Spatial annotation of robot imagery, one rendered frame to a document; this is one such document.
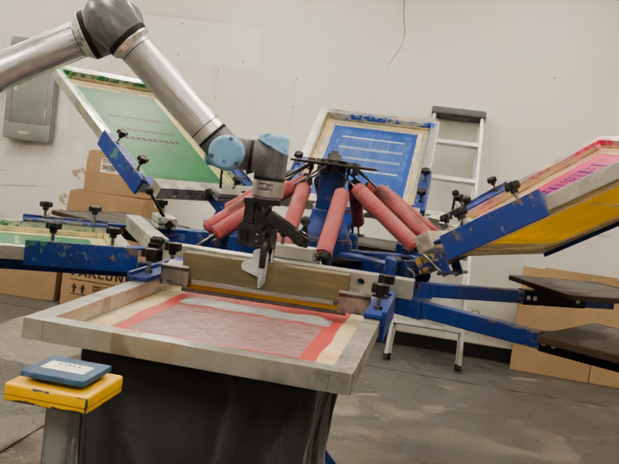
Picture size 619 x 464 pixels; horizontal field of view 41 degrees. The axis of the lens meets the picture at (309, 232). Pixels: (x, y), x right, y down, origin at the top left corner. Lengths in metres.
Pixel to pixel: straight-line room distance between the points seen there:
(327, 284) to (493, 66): 4.30
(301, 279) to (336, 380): 0.61
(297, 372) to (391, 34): 4.91
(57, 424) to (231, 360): 0.30
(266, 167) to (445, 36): 4.28
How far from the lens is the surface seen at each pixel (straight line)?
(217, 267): 1.99
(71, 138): 6.74
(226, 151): 1.78
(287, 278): 1.95
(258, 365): 1.39
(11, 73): 2.02
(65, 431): 1.32
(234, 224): 2.61
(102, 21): 1.85
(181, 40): 6.46
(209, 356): 1.41
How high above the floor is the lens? 1.34
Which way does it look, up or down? 6 degrees down
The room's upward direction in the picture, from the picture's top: 7 degrees clockwise
